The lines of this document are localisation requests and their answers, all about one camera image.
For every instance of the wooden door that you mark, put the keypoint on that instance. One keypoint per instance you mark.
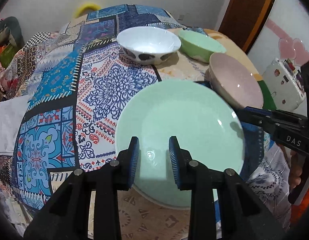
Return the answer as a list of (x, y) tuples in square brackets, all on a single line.
[(244, 12)]

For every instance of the white sliding wardrobe door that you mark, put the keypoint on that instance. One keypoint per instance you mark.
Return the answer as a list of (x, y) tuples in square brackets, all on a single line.
[(282, 30)]

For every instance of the yellow foam noodle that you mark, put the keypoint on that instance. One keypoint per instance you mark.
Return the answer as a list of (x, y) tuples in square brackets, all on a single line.
[(87, 5)]

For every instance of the pink bowl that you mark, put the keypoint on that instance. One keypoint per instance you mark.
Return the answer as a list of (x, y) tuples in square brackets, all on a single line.
[(234, 80)]

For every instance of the white bowl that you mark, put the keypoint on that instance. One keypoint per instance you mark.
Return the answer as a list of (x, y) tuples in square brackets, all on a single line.
[(144, 40)]

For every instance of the blue patchwork blanket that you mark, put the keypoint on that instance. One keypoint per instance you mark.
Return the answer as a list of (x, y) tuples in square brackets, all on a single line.
[(57, 80)]

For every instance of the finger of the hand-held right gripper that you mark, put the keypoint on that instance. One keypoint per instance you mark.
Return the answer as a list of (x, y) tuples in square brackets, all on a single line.
[(257, 118), (254, 108)]

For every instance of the white stickered suitcase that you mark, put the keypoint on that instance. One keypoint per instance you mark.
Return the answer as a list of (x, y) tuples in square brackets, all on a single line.
[(277, 87)]

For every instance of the wall outlet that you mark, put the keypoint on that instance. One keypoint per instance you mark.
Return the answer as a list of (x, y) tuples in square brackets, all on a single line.
[(181, 17)]

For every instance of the green plate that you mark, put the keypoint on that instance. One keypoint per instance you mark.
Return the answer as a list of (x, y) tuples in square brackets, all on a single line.
[(182, 110)]

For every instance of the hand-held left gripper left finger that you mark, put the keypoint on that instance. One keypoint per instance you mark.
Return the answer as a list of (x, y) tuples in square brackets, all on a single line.
[(133, 162)]

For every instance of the green cardboard box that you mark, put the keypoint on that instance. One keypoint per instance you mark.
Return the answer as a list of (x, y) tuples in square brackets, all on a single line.
[(7, 55)]

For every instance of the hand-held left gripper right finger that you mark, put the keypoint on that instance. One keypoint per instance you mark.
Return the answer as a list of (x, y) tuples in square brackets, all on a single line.
[(173, 165)]

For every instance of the grey green cushion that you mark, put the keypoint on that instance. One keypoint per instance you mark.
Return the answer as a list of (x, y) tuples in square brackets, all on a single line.
[(9, 27)]

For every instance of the green bowl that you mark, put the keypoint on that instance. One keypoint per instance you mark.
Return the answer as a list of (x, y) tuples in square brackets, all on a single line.
[(202, 45)]

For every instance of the person's right hand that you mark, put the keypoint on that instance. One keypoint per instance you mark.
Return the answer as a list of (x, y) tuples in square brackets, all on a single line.
[(295, 170)]

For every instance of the person's orange clothing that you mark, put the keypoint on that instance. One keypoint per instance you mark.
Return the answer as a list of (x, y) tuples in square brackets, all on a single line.
[(307, 205)]

